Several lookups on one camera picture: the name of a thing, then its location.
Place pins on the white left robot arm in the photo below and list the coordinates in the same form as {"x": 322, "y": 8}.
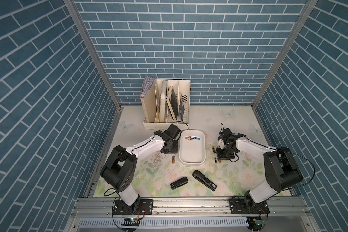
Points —
{"x": 119, "y": 168}

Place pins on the purple paper stack folder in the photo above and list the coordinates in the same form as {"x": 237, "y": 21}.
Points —
{"x": 148, "y": 82}

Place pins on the white ribbed cable duct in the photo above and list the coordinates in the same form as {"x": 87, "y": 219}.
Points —
{"x": 163, "y": 223}

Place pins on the large black stapler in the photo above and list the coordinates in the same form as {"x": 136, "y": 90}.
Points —
{"x": 204, "y": 180}

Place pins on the beige file organizer rack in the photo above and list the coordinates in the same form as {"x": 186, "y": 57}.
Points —
{"x": 155, "y": 107}

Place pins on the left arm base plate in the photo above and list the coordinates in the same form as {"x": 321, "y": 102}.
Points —
{"x": 132, "y": 206}

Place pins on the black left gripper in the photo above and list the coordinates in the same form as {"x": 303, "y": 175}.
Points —
{"x": 175, "y": 149}

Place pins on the white plastic storage tray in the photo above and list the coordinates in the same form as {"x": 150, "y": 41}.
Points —
{"x": 192, "y": 152}

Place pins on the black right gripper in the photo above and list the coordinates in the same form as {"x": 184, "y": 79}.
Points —
{"x": 220, "y": 157}

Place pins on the black framed tablet board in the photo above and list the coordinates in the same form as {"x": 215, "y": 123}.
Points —
{"x": 172, "y": 103}

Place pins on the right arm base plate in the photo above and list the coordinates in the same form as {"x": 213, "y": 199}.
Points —
{"x": 247, "y": 206}

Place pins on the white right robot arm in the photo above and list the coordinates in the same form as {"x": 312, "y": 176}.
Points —
{"x": 280, "y": 167}

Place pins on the small black stapler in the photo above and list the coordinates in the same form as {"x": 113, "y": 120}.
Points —
{"x": 178, "y": 183}

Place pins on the aluminium front rail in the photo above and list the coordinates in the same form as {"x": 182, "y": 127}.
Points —
{"x": 192, "y": 207}

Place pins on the dark small notebook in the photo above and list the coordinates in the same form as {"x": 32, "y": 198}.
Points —
{"x": 181, "y": 107}

